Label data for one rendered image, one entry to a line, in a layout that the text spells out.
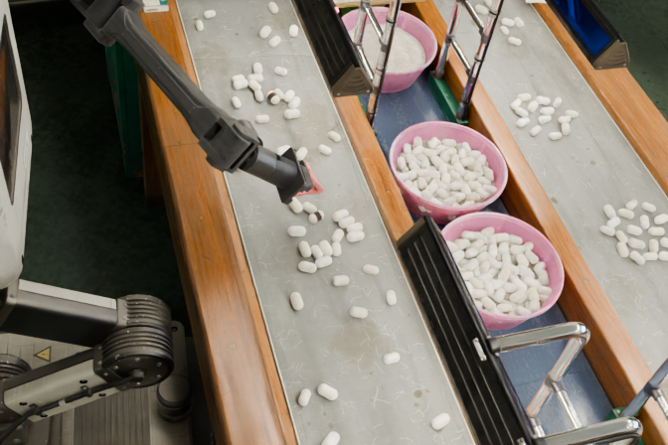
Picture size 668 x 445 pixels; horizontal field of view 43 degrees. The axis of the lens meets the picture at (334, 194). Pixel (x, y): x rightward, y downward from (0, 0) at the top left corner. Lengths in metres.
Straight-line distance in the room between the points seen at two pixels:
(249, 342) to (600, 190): 0.91
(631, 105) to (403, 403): 1.04
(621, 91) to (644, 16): 1.82
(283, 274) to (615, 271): 0.70
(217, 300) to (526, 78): 1.05
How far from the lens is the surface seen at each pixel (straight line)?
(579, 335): 1.25
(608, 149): 2.12
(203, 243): 1.66
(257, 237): 1.71
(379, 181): 1.81
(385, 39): 1.82
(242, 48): 2.13
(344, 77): 1.54
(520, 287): 1.75
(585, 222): 1.92
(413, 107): 2.14
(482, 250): 1.79
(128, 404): 1.81
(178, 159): 1.81
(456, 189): 1.89
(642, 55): 3.82
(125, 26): 1.66
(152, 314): 1.55
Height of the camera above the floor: 2.08
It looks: 48 degrees down
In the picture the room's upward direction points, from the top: 11 degrees clockwise
